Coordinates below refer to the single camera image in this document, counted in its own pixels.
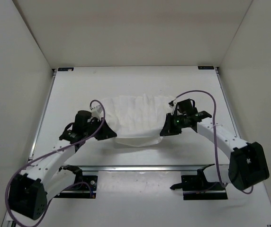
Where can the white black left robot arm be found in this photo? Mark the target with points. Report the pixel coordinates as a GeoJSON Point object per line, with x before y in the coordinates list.
{"type": "Point", "coordinates": [30, 191]}

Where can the blue label sticker left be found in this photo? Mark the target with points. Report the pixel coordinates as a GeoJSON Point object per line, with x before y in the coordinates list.
{"type": "Point", "coordinates": [65, 69]}

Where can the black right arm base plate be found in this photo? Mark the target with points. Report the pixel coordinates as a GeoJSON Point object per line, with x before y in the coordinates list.
{"type": "Point", "coordinates": [195, 187]}

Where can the blue label sticker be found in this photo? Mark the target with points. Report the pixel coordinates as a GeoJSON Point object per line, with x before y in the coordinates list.
{"type": "Point", "coordinates": [65, 69]}
{"type": "Point", "coordinates": [205, 67]}

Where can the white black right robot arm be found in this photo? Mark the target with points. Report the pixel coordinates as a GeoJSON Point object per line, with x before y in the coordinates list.
{"type": "Point", "coordinates": [237, 162]}

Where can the blue label sticker right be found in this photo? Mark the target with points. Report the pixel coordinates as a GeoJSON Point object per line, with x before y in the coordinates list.
{"type": "Point", "coordinates": [205, 67]}

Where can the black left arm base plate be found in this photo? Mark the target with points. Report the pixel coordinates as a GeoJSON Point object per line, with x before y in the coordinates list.
{"type": "Point", "coordinates": [84, 186]}

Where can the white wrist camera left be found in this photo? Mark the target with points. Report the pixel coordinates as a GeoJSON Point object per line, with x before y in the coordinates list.
{"type": "Point", "coordinates": [97, 112]}

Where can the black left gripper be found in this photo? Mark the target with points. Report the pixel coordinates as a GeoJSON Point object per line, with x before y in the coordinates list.
{"type": "Point", "coordinates": [105, 131]}

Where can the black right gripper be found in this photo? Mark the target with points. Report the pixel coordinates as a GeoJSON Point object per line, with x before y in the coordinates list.
{"type": "Point", "coordinates": [168, 129]}

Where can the white pleated skirt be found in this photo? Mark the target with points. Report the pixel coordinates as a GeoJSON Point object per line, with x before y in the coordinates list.
{"type": "Point", "coordinates": [137, 120]}

